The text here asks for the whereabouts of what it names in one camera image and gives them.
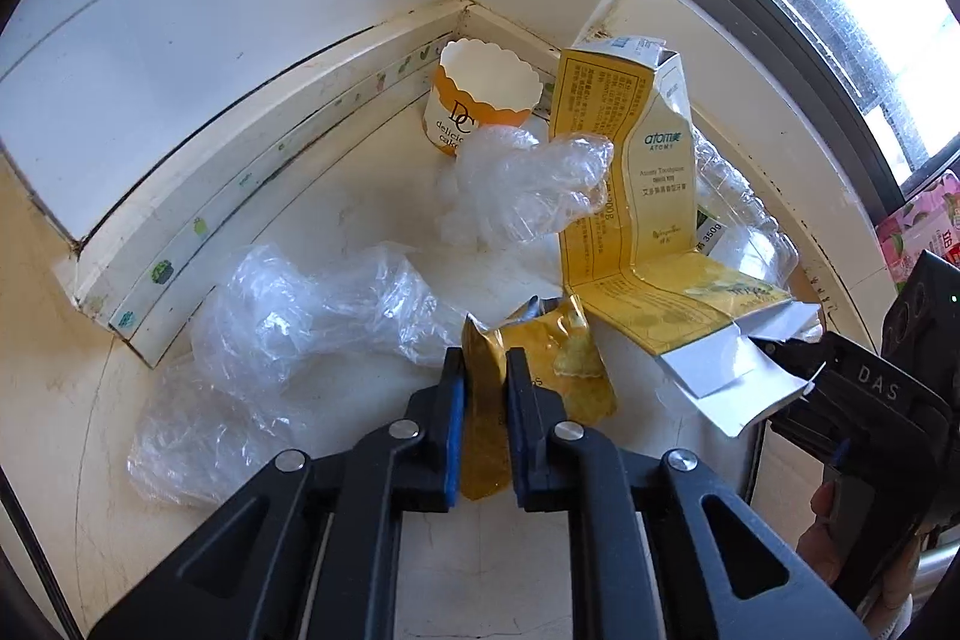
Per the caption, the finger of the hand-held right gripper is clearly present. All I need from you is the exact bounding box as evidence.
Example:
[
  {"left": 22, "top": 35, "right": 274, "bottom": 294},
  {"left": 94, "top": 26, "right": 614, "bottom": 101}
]
[
  {"left": 754, "top": 331, "right": 953, "bottom": 461},
  {"left": 769, "top": 394, "right": 854, "bottom": 472}
]

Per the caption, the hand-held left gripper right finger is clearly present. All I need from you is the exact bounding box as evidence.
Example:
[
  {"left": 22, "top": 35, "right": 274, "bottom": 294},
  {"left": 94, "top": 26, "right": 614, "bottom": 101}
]
[{"left": 504, "top": 346, "right": 871, "bottom": 640}]

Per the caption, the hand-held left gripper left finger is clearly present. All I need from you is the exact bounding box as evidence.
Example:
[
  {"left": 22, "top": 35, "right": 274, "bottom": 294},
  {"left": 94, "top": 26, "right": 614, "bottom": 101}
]
[{"left": 88, "top": 346, "right": 467, "bottom": 640}]

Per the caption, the yellow snack wrapper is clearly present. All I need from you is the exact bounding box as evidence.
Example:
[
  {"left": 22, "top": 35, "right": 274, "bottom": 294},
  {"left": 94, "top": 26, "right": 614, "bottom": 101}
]
[{"left": 459, "top": 295, "right": 620, "bottom": 502}]

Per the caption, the clear plastic bag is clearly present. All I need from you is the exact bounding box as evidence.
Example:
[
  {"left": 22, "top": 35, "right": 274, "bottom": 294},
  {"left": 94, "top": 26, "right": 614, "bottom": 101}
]
[{"left": 127, "top": 242, "right": 470, "bottom": 506}]

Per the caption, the yellow toothpaste box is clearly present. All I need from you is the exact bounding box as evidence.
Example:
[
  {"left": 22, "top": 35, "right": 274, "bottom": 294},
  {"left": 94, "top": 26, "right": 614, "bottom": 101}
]
[{"left": 550, "top": 34, "right": 826, "bottom": 438}]

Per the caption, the person's right hand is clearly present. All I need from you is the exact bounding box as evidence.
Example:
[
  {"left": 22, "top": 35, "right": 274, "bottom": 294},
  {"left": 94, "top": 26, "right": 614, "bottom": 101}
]
[{"left": 797, "top": 482, "right": 923, "bottom": 640}]

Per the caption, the pink soap refill pouch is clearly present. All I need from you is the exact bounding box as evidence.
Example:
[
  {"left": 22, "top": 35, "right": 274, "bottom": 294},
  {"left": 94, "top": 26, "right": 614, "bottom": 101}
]
[{"left": 876, "top": 173, "right": 960, "bottom": 296}]

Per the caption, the crushed clear plastic bottle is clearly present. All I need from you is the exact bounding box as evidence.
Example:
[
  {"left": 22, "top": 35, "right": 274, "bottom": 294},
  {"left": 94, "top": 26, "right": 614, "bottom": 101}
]
[{"left": 686, "top": 122, "right": 800, "bottom": 300}]

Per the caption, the clear plastic glove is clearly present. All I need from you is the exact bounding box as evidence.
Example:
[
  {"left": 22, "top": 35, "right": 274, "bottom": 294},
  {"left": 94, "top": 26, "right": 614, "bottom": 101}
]
[{"left": 439, "top": 126, "right": 612, "bottom": 251}]

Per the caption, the white paper cup orange rim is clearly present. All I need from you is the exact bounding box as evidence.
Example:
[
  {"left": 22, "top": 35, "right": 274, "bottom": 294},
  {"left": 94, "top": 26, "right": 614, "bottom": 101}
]
[{"left": 425, "top": 40, "right": 542, "bottom": 157}]

